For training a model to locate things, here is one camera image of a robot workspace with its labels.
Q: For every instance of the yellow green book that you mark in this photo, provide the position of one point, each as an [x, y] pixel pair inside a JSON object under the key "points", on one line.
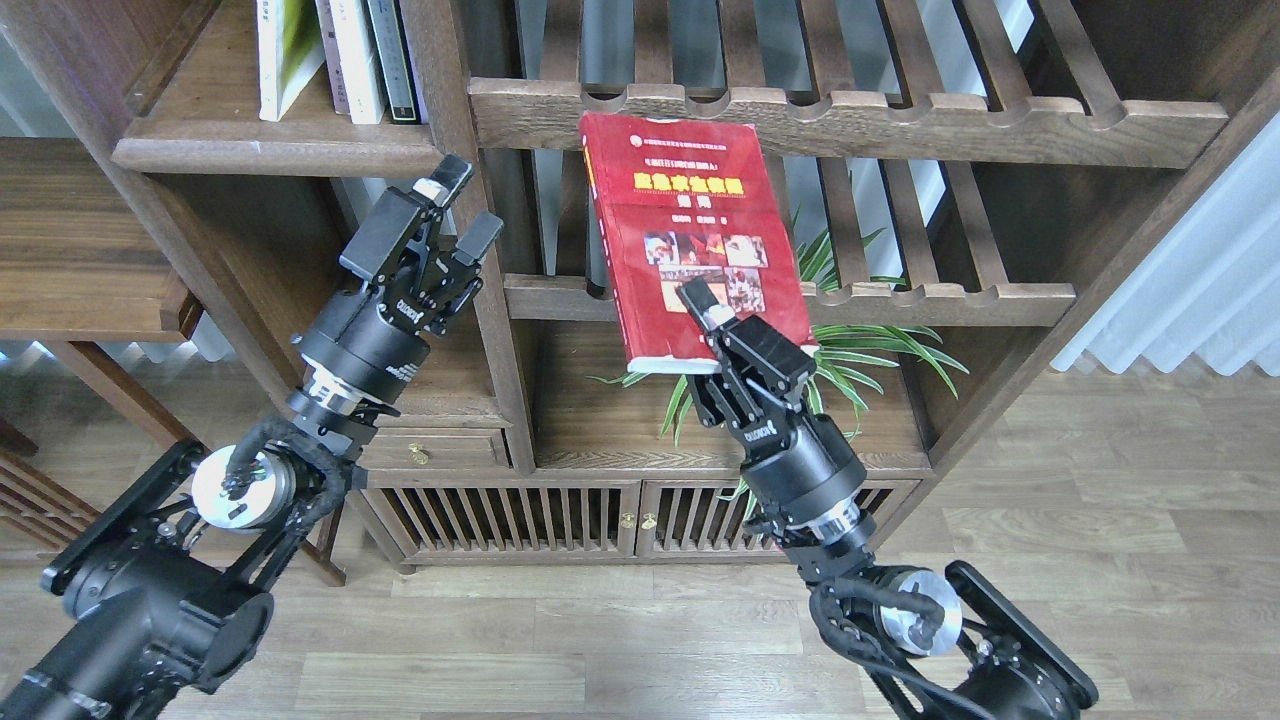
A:
{"points": [[290, 53]]}

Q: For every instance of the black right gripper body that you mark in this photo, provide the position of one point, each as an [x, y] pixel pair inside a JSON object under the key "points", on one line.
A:
{"points": [[797, 463]]}

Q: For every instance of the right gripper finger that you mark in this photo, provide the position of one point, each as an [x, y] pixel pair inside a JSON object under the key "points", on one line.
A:
{"points": [[704, 307]]}

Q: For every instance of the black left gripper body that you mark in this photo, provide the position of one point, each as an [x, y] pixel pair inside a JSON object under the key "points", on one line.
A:
{"points": [[366, 346]]}

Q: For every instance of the maroon book white characters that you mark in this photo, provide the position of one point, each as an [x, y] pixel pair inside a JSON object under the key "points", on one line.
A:
{"points": [[332, 57]]}

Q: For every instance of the white curtain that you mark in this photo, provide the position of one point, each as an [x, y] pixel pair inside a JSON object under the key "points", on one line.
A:
{"points": [[1210, 289]]}

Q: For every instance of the dark green upright book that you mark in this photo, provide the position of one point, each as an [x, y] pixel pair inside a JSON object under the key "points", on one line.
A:
{"points": [[395, 64]]}

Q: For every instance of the brass drawer knob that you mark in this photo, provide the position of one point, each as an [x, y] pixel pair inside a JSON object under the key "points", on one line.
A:
{"points": [[418, 454]]}

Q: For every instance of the dark wooden side table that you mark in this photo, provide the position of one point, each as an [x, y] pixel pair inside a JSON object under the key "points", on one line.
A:
{"points": [[80, 272]]}

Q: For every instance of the white upright book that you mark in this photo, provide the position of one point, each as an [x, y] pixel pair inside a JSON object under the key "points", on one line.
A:
{"points": [[359, 62]]}

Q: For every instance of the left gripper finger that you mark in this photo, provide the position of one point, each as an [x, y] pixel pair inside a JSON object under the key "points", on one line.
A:
{"points": [[447, 181], [474, 244]]}

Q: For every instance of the green spider plant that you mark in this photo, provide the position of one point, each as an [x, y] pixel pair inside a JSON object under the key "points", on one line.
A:
{"points": [[840, 348]]}

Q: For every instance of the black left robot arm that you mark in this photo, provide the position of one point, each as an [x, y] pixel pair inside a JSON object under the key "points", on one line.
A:
{"points": [[171, 587]]}

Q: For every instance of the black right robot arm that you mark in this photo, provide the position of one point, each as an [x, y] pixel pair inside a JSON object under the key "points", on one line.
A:
{"points": [[937, 645]]}

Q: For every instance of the red book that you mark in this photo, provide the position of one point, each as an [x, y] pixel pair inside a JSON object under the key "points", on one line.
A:
{"points": [[679, 199]]}

